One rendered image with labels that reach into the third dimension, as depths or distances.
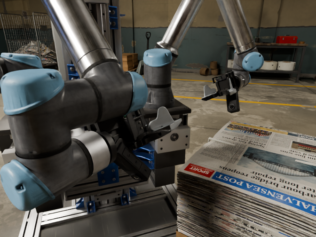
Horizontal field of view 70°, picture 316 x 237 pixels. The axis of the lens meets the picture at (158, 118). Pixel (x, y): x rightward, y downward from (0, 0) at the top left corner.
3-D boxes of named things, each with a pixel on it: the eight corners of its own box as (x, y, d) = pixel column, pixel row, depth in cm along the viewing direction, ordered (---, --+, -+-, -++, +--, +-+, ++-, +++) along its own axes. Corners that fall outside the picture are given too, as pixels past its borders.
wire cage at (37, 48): (60, 69, 760) (52, 13, 700) (43, 73, 686) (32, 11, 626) (31, 67, 791) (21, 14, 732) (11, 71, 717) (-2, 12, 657)
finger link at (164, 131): (172, 125, 49) (135, 139, 45) (174, 131, 49) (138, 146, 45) (162, 124, 53) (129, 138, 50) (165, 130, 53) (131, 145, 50)
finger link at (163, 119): (181, 99, 51) (146, 112, 48) (189, 124, 52) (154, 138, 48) (175, 101, 54) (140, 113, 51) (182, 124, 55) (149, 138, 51)
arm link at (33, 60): (51, 90, 82) (45, 52, 77) (9, 98, 73) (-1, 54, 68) (40, 85, 90) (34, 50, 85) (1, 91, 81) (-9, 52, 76)
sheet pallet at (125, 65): (141, 71, 707) (140, 53, 687) (130, 76, 632) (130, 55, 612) (106, 70, 738) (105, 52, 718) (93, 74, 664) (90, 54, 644)
